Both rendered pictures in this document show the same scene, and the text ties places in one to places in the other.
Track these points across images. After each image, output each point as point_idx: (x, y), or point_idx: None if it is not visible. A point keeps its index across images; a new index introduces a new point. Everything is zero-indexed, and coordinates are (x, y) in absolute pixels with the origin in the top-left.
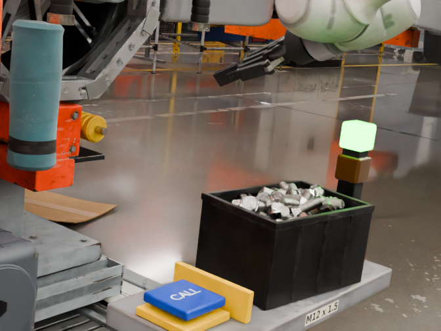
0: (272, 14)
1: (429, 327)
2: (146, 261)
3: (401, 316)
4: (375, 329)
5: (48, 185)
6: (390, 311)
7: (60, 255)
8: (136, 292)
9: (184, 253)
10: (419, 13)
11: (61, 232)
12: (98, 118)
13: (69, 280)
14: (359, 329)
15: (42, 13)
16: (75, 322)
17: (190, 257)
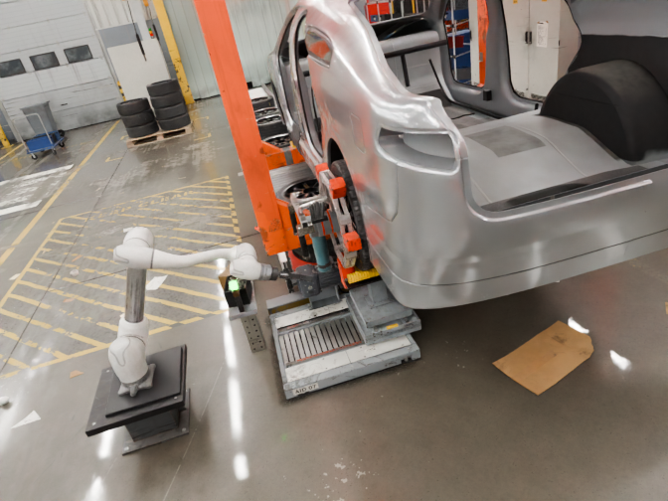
0: (410, 304)
1: (308, 476)
2: (436, 385)
3: (324, 471)
4: (321, 447)
5: (342, 282)
6: (332, 469)
7: (360, 312)
8: (371, 353)
9: (443, 405)
10: (230, 272)
11: (380, 314)
12: (347, 275)
13: (357, 320)
14: (324, 440)
15: None
16: (360, 336)
17: (437, 407)
